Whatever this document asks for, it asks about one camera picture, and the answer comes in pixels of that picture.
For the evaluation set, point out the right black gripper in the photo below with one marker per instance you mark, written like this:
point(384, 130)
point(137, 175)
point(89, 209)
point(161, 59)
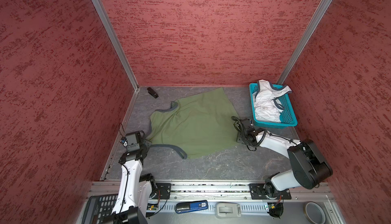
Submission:
point(239, 138)

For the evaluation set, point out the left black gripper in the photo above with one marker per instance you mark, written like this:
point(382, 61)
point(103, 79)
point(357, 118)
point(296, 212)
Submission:
point(147, 143)

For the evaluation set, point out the teal plastic basket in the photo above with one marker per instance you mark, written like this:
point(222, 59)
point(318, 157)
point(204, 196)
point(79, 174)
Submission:
point(287, 116)

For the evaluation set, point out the olive green tank top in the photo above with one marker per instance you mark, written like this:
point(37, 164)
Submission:
point(199, 125)

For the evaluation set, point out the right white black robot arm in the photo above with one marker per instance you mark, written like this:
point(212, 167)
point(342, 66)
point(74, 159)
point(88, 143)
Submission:
point(308, 165)

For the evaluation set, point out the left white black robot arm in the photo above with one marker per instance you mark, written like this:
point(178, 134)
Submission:
point(135, 188)

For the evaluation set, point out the white grey-trimmed tank top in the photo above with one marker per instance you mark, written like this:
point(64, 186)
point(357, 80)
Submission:
point(267, 104)

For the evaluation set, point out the small black stapler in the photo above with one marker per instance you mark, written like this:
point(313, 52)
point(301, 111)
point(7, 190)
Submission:
point(152, 93)

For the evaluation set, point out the left small circuit board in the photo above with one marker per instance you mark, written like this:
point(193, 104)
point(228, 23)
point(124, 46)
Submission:
point(152, 207)

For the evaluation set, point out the small circuit board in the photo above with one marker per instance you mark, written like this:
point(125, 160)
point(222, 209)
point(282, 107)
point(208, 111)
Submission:
point(152, 207)
point(271, 206)

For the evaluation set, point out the black calculator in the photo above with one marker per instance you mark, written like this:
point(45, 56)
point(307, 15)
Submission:
point(99, 209)

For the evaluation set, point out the blue black utility knife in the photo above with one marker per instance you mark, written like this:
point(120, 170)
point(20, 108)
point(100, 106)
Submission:
point(187, 207)

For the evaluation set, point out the right small circuit board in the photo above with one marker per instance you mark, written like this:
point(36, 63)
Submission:
point(271, 206)

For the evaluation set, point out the grey tape dispenser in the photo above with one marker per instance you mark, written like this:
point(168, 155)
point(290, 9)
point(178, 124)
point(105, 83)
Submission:
point(225, 210)

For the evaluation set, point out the grey tape roll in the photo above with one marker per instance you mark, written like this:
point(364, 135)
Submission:
point(314, 213)

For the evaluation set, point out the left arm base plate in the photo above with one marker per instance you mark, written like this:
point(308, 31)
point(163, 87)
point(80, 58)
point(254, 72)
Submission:
point(162, 191)

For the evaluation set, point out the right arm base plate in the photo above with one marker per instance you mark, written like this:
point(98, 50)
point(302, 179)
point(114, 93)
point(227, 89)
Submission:
point(265, 191)

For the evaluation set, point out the aluminium front rail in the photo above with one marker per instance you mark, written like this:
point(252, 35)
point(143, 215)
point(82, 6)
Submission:
point(238, 191)

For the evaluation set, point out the right aluminium corner post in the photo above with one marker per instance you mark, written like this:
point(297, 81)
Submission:
point(310, 29)

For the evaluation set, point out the aluminium corner post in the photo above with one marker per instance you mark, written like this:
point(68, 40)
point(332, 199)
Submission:
point(98, 5)
point(310, 29)

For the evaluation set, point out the left aluminium corner post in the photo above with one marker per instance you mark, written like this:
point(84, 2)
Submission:
point(98, 5)

